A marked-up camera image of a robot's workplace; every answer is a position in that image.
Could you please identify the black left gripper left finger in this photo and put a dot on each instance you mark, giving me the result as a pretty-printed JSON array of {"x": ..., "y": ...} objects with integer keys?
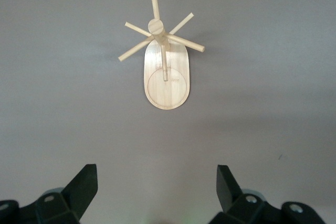
[{"x": 78, "y": 190}]

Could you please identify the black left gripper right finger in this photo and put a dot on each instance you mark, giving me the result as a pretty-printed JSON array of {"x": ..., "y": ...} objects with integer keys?
[{"x": 228, "y": 190}]

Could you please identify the wooden cup rack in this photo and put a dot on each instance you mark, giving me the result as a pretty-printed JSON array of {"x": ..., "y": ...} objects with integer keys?
[{"x": 165, "y": 90}]

